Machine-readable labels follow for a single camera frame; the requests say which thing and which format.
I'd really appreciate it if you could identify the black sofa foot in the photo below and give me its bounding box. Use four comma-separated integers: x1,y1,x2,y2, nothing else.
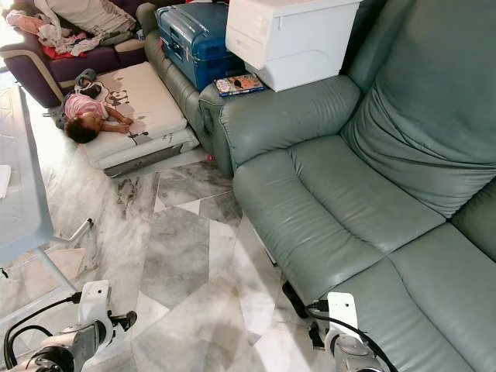
281,280,312,319

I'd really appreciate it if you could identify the blue hard suitcase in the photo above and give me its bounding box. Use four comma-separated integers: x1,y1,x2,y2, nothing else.
156,2,246,92

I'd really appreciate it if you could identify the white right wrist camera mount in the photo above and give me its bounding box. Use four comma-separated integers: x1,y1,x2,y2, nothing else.
326,291,360,339

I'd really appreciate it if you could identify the white folding mattress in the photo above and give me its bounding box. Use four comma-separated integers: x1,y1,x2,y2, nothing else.
81,61,201,172

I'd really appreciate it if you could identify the purple sofa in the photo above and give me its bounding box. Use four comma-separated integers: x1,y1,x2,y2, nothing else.
1,0,153,110

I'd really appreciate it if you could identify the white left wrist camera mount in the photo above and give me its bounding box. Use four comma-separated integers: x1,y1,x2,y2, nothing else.
78,280,112,327

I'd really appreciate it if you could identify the white plastic storage box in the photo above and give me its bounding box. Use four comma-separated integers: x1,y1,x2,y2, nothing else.
226,0,363,93

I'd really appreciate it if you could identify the pink and white clothes pile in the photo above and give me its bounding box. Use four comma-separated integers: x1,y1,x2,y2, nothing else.
6,9,103,60

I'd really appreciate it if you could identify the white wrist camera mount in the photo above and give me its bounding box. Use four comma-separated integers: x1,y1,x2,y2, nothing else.
326,291,360,339
78,280,112,327

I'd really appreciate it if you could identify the glass table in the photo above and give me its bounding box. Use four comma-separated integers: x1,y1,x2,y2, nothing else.
0,84,95,270

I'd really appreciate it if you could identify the white paper sheet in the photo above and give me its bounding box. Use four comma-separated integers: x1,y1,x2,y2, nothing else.
0,164,13,199

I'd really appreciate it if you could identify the colourful picture book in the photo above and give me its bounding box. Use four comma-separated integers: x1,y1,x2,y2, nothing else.
214,73,269,98

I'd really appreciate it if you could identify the green leather sofa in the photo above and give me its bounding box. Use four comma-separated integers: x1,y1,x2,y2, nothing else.
136,0,496,372

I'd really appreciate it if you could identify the sleeping baby in pink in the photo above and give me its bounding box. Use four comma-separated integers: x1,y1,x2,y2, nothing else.
63,92,135,145

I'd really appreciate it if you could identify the grey pillow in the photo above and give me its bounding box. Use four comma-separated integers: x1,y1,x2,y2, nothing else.
34,0,137,39

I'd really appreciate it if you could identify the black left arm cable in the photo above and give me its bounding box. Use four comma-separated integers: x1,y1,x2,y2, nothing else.
3,291,83,371

